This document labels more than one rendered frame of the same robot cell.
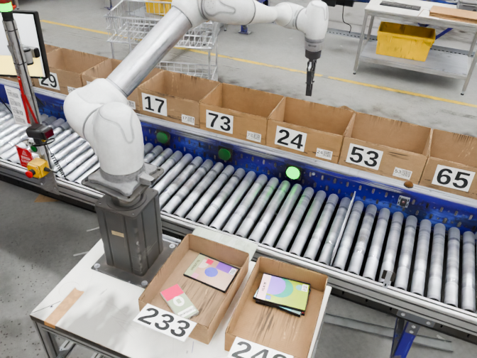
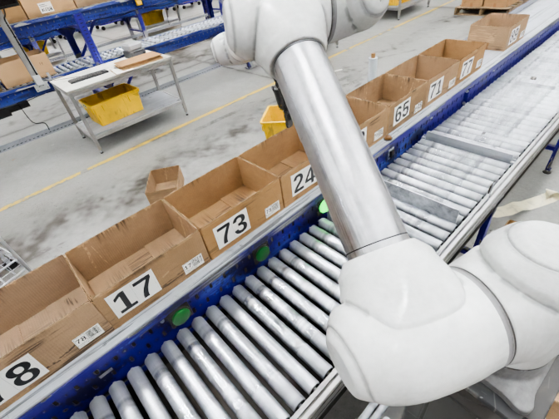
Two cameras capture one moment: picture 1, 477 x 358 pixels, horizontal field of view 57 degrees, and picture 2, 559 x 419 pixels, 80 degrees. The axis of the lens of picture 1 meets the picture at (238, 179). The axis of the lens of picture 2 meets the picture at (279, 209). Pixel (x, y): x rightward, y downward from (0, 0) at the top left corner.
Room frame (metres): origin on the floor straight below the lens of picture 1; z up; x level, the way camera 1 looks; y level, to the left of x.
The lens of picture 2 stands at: (1.45, 0.84, 1.82)
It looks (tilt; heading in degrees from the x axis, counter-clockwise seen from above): 40 degrees down; 301
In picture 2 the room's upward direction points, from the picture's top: 10 degrees counter-clockwise
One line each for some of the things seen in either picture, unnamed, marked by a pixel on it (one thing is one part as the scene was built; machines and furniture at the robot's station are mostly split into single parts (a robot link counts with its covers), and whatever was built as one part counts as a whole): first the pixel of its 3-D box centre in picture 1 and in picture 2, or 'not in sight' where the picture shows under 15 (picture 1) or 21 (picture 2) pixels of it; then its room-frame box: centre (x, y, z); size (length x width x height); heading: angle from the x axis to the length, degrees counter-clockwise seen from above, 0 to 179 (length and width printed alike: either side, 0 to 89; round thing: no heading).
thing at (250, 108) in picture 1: (242, 112); (225, 203); (2.23, 0.00, 0.96); 0.39 x 0.29 x 0.17; 68
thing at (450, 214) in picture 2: (343, 226); (408, 198); (1.54, -0.50, 0.76); 0.46 x 0.01 x 0.09; 158
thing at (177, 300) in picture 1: (179, 302); not in sight; (1.07, 0.20, 0.76); 0.16 x 0.07 x 0.02; 38
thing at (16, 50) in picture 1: (33, 116); not in sight; (1.83, 0.98, 1.11); 0.12 x 0.05 x 0.88; 68
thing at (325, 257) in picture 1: (335, 230); (403, 207); (1.55, -0.47, 0.72); 0.52 x 0.05 x 0.05; 158
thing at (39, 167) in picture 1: (42, 170); not in sight; (1.76, 0.97, 0.84); 0.15 x 0.09 x 0.07; 68
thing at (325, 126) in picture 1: (309, 128); (291, 162); (2.08, -0.37, 0.96); 0.39 x 0.29 x 0.17; 68
